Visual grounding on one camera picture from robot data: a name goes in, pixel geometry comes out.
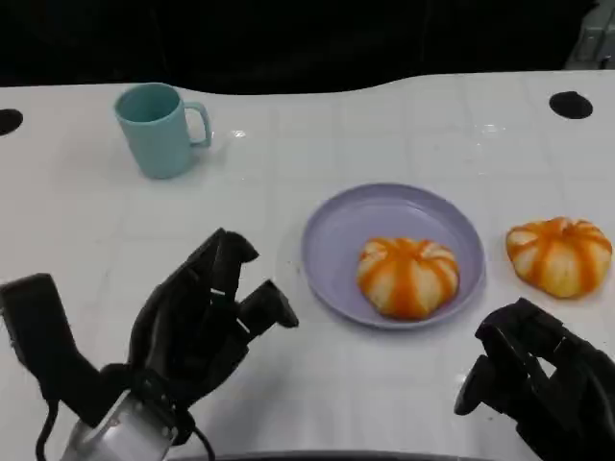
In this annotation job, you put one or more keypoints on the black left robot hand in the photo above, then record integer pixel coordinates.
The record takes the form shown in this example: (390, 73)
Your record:
(182, 336)

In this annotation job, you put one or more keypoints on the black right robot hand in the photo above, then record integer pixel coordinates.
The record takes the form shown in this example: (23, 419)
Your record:
(562, 384)

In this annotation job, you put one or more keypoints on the orange white toy bread roll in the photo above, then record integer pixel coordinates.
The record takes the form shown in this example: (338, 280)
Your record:
(559, 259)
(408, 278)

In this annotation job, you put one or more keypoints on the lilac plate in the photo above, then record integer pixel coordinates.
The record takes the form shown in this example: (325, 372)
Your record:
(336, 240)

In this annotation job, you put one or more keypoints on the pale green mug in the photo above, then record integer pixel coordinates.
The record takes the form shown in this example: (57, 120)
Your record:
(154, 139)

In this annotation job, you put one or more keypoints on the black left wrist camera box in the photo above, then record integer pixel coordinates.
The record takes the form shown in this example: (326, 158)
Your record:
(33, 317)

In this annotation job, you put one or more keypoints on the grey machine frame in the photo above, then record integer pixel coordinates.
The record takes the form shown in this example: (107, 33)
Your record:
(593, 33)

